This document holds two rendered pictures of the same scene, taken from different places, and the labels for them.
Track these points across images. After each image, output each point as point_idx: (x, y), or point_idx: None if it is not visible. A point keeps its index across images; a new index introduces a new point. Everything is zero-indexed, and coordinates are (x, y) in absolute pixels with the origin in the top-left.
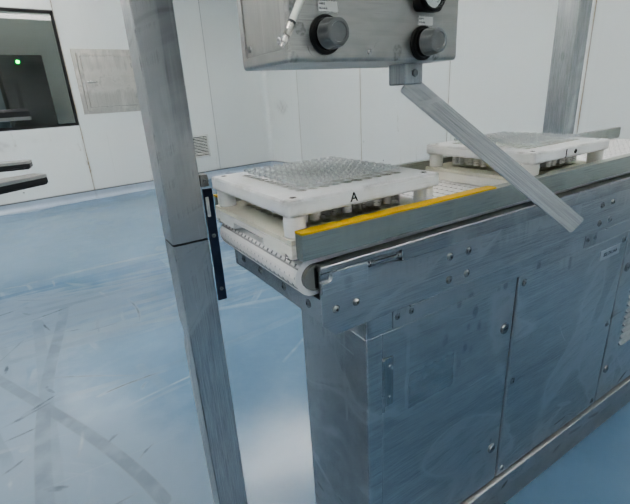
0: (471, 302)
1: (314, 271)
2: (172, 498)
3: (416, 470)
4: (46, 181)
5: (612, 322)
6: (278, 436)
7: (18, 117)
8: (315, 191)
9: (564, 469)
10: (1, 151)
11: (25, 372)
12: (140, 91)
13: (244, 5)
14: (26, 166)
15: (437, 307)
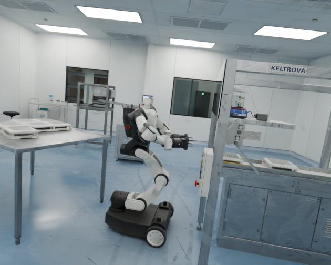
0: (252, 188)
1: None
2: (192, 215)
3: (234, 218)
4: (192, 146)
5: (317, 225)
6: None
7: (192, 141)
8: None
9: (290, 262)
10: (187, 122)
11: (173, 183)
12: (208, 136)
13: None
14: (191, 143)
15: (242, 184)
